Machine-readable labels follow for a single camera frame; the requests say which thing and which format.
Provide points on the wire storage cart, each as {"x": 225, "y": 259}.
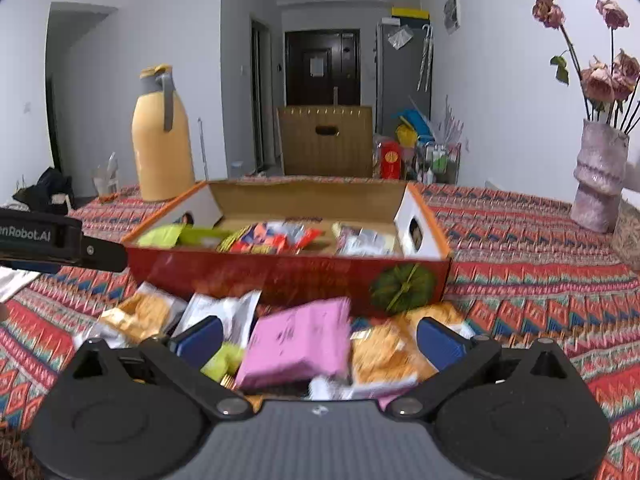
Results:
{"x": 437, "y": 163}

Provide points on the black entrance door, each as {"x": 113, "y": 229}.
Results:
{"x": 322, "y": 67}

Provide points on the green white nut bar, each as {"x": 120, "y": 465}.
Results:
{"x": 225, "y": 362}

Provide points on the red gift bag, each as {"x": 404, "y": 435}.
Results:
{"x": 389, "y": 160}

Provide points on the colourful patterned tablecloth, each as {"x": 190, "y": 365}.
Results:
{"x": 521, "y": 268}

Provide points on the woven tissue box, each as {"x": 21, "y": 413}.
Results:
{"x": 626, "y": 236}

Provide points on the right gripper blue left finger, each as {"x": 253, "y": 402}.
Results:
{"x": 199, "y": 343}

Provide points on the yellow box on fridge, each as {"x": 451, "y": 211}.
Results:
{"x": 414, "y": 14}

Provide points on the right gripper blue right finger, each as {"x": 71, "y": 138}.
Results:
{"x": 441, "y": 346}

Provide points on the pink snack packet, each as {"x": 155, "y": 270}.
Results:
{"x": 298, "y": 344}
{"x": 383, "y": 401}

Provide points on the dried pink roses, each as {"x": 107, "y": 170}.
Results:
{"x": 598, "y": 58}

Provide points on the red cardboard snack box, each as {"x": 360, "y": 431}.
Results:
{"x": 414, "y": 276}

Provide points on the yellow thermos jug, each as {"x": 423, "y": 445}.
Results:
{"x": 161, "y": 137}

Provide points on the white cracker packet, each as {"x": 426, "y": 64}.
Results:
{"x": 386, "y": 353}

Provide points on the pink ceramic vase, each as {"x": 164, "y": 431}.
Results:
{"x": 600, "y": 172}

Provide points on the white back-label packet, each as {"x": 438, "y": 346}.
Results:
{"x": 236, "y": 315}

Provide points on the red blue noodle snack bag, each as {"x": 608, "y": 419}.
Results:
{"x": 270, "y": 238}

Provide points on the glass cup with drink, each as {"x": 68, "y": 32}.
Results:
{"x": 105, "y": 179}

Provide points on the yellow striped snack pack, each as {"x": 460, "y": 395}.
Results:
{"x": 361, "y": 242}

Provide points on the brown wicker chair back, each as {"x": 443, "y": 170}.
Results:
{"x": 326, "y": 141}

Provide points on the wall electrical panel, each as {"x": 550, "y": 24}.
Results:
{"x": 452, "y": 15}

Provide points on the orange cracker packet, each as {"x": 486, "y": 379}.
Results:
{"x": 148, "y": 312}

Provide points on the grey refrigerator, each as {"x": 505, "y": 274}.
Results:
{"x": 404, "y": 55}

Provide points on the long green snack bar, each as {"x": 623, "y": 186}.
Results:
{"x": 174, "y": 235}

